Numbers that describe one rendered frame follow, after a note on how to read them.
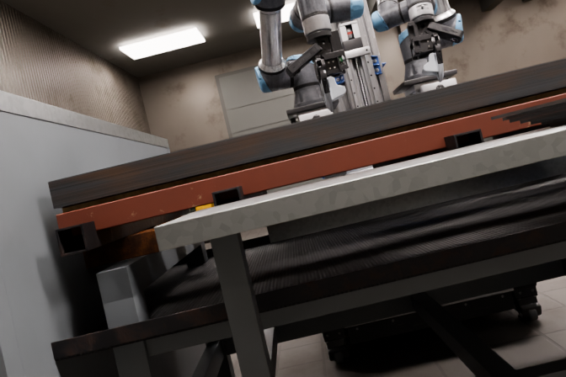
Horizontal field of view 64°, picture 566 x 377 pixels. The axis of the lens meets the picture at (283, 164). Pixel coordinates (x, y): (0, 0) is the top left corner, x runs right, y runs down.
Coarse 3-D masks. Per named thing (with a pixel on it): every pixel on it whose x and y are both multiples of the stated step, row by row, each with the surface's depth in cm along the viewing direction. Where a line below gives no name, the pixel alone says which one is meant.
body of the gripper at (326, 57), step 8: (320, 32) 121; (328, 32) 122; (336, 32) 123; (312, 40) 124; (320, 40) 123; (328, 40) 123; (336, 40) 123; (328, 48) 123; (336, 48) 123; (320, 56) 122; (328, 56) 121; (336, 56) 121; (344, 56) 121; (328, 64) 122; (336, 64) 122; (328, 72) 122; (336, 72) 122; (344, 72) 125; (320, 80) 125
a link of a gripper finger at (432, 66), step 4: (432, 56) 143; (432, 60) 143; (436, 60) 142; (428, 64) 143; (432, 64) 143; (436, 64) 143; (440, 64) 142; (424, 68) 143; (428, 68) 143; (432, 68) 143; (436, 68) 143; (440, 68) 142; (440, 72) 142; (440, 76) 143; (440, 80) 143
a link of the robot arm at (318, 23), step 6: (312, 18) 121; (318, 18) 121; (324, 18) 121; (306, 24) 122; (312, 24) 121; (318, 24) 121; (324, 24) 121; (330, 24) 123; (306, 30) 123; (312, 30) 121; (318, 30) 121; (306, 36) 124
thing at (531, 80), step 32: (544, 64) 86; (416, 96) 87; (448, 96) 87; (480, 96) 87; (512, 96) 86; (288, 128) 87; (320, 128) 87; (352, 128) 87; (384, 128) 87; (160, 160) 87; (192, 160) 87; (224, 160) 87; (256, 160) 87; (64, 192) 87; (96, 192) 87
